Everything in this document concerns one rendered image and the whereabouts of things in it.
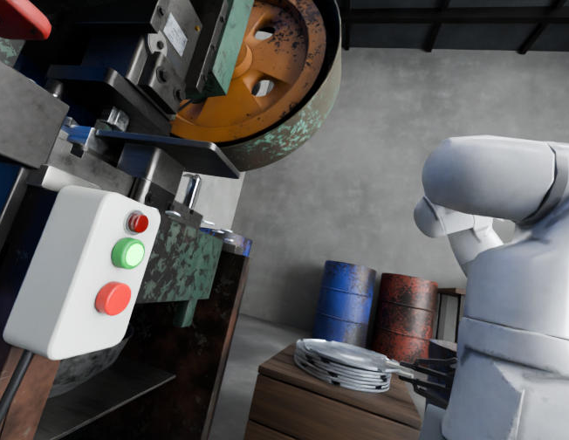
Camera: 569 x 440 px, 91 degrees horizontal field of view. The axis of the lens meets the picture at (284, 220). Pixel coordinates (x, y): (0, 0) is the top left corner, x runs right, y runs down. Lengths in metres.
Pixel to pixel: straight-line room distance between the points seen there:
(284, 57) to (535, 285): 1.01
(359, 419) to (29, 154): 0.78
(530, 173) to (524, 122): 4.52
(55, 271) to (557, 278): 0.48
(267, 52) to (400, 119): 3.50
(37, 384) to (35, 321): 0.09
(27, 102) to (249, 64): 0.93
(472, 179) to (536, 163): 0.07
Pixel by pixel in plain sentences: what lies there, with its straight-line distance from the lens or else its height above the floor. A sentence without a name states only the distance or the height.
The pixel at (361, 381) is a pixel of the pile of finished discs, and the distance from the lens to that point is 0.86.
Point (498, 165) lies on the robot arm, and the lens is 0.43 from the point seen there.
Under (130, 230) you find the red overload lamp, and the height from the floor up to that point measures 0.60.
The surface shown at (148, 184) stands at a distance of 0.57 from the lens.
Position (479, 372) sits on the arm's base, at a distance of 0.42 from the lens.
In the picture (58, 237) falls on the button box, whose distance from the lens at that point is 0.29.
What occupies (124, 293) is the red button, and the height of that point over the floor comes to 0.55.
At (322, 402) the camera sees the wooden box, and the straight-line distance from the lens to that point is 0.82.
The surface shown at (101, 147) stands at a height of 0.75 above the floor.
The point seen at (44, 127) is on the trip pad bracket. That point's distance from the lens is 0.35.
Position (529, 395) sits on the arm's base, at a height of 0.53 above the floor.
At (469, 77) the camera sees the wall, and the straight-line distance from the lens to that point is 5.12.
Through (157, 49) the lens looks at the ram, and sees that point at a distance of 0.73.
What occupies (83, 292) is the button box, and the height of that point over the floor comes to 0.54.
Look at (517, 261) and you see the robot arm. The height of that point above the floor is 0.66.
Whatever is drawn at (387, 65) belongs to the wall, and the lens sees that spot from 5.06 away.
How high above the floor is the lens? 0.59
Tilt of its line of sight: 11 degrees up
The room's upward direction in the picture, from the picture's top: 13 degrees clockwise
